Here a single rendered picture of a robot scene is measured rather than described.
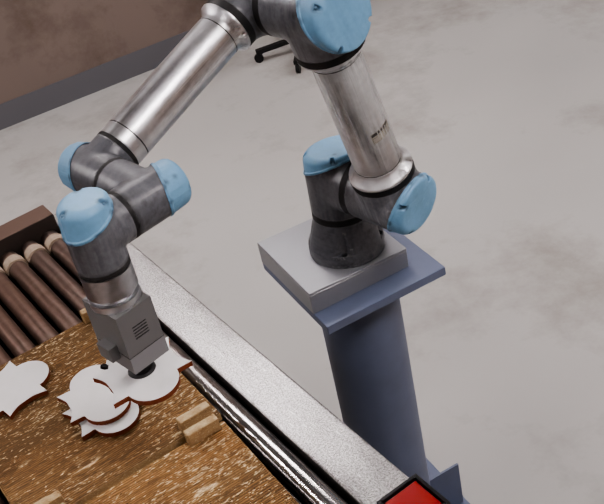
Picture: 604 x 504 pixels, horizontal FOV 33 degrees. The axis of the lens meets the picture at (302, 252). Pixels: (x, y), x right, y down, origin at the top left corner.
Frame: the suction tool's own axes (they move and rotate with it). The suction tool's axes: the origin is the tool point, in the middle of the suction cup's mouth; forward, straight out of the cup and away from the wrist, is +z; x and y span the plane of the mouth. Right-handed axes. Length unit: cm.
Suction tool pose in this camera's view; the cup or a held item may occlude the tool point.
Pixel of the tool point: (144, 374)
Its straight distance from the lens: 156.6
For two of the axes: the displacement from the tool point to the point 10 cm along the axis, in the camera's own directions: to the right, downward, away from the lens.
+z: 1.8, 8.0, 5.8
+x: 6.9, -5.2, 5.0
